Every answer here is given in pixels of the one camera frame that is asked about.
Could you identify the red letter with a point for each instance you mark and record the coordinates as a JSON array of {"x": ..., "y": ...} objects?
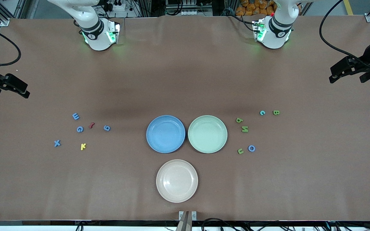
[{"x": 91, "y": 125}]

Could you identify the blue letter X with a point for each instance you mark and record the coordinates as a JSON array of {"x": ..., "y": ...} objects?
[{"x": 57, "y": 143}]

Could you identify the beige plate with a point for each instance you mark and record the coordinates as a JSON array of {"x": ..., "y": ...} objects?
[{"x": 177, "y": 181}]

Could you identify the blue number nine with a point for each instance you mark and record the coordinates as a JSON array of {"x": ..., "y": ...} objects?
[{"x": 107, "y": 128}]

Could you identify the orange packets pile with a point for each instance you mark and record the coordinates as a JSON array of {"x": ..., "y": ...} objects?
[{"x": 255, "y": 8}]

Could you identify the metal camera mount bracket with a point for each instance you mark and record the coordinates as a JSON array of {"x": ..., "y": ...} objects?
[{"x": 187, "y": 219}]

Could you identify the blue letter G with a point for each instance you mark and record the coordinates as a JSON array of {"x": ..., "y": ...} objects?
[{"x": 80, "y": 129}]

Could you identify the green letter P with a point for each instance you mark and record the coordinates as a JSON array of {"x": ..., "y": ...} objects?
[{"x": 239, "y": 120}]

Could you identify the brown table cover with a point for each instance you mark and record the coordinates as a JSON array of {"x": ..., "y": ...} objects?
[{"x": 185, "y": 80}]

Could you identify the blue plate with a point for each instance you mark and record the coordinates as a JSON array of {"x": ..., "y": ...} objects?
[{"x": 165, "y": 133}]

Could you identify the green letter J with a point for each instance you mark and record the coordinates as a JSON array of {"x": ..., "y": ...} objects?
[{"x": 240, "y": 151}]

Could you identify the long white power strip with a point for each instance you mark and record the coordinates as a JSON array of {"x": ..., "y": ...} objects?
[{"x": 191, "y": 12}]

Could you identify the green letter N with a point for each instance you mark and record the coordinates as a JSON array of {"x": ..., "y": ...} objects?
[{"x": 244, "y": 129}]

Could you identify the base connector box green light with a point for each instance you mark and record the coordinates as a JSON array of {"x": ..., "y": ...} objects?
[
  {"x": 112, "y": 32},
  {"x": 258, "y": 30}
]

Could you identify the yellow letter K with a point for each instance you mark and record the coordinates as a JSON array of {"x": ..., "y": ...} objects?
[{"x": 82, "y": 147}]

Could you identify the blue letter E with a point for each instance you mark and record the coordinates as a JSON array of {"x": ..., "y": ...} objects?
[{"x": 75, "y": 116}]

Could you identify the green plate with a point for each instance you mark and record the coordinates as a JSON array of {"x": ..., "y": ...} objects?
[{"x": 207, "y": 134}]

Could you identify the blue letter O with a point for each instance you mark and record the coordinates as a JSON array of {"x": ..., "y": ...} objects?
[{"x": 249, "y": 148}]

